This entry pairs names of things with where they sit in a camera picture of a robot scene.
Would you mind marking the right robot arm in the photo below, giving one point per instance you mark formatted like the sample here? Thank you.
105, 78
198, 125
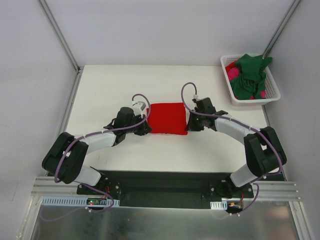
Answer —
263, 150

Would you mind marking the pink garment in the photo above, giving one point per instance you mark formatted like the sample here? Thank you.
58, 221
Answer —
232, 71

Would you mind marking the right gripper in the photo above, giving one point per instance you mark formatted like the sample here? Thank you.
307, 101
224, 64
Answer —
192, 123

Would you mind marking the red t-shirt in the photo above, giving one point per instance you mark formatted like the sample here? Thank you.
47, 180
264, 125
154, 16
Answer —
167, 118

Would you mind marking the white cable duct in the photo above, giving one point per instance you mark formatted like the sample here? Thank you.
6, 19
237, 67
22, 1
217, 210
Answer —
79, 202
219, 205

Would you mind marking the left white cable duct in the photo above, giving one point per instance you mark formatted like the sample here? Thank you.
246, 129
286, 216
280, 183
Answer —
79, 202

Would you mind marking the green t-shirt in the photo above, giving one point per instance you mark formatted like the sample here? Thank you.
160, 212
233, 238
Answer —
250, 82

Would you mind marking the right aluminium frame post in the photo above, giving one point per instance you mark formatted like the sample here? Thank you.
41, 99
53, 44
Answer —
293, 7

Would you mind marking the right white cable duct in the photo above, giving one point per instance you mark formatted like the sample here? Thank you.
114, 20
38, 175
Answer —
219, 205

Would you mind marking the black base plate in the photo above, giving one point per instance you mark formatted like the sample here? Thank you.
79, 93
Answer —
177, 190

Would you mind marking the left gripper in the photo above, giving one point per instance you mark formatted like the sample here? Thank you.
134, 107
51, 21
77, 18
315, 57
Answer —
143, 127

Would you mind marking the aluminium frame post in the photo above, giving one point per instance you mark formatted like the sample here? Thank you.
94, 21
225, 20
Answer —
59, 34
293, 7

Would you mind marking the white plastic basket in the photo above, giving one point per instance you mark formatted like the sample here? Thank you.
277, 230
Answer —
272, 92

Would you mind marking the left aluminium frame post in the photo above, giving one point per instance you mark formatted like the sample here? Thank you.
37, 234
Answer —
59, 34

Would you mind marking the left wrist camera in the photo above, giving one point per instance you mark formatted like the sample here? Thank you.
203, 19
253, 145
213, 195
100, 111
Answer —
138, 107

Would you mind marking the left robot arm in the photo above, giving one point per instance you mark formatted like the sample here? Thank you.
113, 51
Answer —
65, 159

